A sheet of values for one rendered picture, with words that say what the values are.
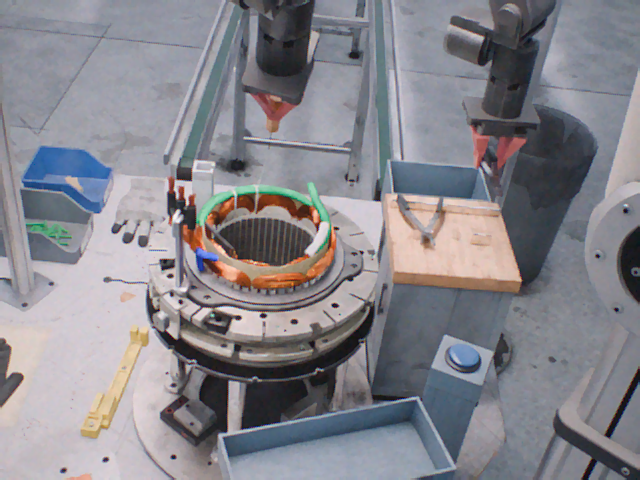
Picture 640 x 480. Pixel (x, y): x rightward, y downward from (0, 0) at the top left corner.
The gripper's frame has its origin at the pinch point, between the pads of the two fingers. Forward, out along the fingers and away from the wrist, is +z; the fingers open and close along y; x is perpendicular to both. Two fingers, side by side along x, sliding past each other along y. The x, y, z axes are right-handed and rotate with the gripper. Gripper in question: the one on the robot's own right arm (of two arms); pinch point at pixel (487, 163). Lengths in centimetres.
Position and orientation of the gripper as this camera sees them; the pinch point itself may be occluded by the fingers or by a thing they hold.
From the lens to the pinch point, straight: 120.8
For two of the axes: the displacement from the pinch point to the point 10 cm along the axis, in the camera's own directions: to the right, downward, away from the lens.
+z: -0.8, 7.9, 6.1
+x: 0.0, 6.1, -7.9
